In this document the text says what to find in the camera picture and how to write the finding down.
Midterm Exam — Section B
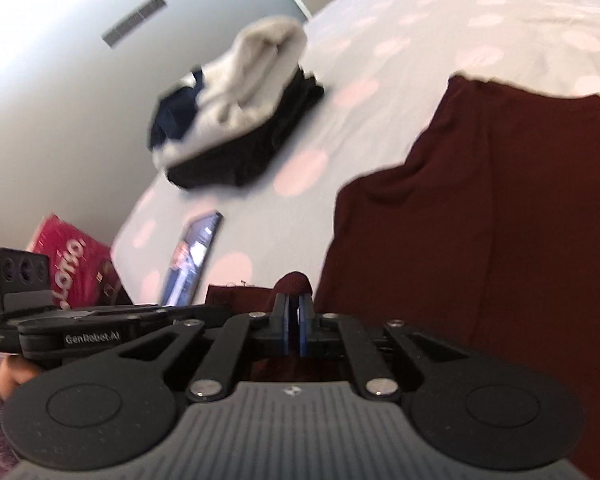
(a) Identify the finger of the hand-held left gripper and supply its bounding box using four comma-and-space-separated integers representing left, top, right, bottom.
79, 303, 232, 334

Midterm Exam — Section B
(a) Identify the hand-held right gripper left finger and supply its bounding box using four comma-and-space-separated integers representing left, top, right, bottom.
117, 292, 297, 402

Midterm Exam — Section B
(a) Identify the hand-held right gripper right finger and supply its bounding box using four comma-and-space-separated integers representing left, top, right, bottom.
296, 292, 473, 402

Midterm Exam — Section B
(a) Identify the maroon sweater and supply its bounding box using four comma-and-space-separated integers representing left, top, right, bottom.
205, 74, 600, 480

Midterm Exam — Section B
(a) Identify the person's left hand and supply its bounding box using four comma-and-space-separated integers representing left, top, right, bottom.
0, 356, 47, 402

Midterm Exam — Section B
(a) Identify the smartphone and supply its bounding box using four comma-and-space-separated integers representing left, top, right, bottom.
161, 211, 225, 307

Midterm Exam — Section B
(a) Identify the red bag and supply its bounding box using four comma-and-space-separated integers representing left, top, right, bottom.
26, 213, 134, 312

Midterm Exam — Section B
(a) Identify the navy folded garment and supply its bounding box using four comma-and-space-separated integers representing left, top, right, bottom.
146, 66, 207, 152

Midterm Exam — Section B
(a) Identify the white folded garment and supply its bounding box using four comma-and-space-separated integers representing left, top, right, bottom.
152, 16, 309, 172

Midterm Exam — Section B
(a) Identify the grey wall vent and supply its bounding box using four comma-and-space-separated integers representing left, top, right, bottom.
101, 0, 167, 49

